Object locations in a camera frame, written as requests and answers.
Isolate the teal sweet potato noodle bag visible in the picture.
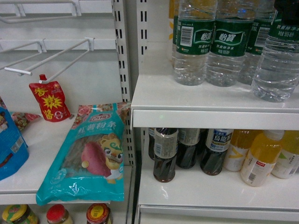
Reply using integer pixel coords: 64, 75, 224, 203
36, 102, 130, 205

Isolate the dark tea bottle front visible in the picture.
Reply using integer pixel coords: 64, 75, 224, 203
153, 127, 178, 182

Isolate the red sauce pouch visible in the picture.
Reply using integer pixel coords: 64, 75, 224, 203
29, 81, 71, 122

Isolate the oolong tea bottle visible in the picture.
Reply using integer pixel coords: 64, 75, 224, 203
200, 128, 234, 175

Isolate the white left display shelf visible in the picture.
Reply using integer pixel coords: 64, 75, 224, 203
0, 113, 133, 206

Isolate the red lid jar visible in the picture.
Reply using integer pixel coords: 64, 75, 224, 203
46, 204, 73, 224

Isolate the blue snack bag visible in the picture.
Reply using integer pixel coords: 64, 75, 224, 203
0, 107, 29, 180

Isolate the yellow vitamin drink bottle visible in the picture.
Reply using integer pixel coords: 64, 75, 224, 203
223, 129, 262, 172
240, 130, 285, 187
271, 130, 299, 179

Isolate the yellow lid sauce jar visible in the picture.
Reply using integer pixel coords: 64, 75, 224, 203
2, 204, 39, 224

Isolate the water bottle barcode label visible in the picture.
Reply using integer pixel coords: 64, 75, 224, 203
174, 0, 218, 86

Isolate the dark tea bottle middle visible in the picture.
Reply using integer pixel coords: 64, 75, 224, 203
176, 128, 200, 169

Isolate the white wire display hook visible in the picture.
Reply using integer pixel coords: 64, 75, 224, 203
0, 37, 94, 76

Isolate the white bottom shelf board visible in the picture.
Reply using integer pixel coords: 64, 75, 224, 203
138, 158, 299, 223

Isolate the white slotted upright post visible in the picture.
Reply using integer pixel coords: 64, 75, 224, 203
112, 0, 135, 166

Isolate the dark red sauce jar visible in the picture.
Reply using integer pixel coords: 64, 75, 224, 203
86, 203, 113, 224

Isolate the dark tea bottle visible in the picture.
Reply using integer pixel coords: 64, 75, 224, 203
176, 128, 200, 169
153, 127, 178, 182

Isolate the upper white wire hook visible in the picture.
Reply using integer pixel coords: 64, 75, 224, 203
0, 0, 113, 24

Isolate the white water shelf board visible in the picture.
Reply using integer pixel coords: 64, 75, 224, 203
130, 42, 299, 131

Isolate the water bottle green label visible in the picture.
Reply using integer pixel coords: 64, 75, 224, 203
206, 0, 257, 87

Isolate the small patterned packet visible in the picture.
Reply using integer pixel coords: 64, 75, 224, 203
11, 112, 41, 131

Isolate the clear water bottle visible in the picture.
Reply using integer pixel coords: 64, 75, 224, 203
251, 0, 299, 102

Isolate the rear water bottle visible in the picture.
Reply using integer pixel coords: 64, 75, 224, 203
238, 0, 276, 85

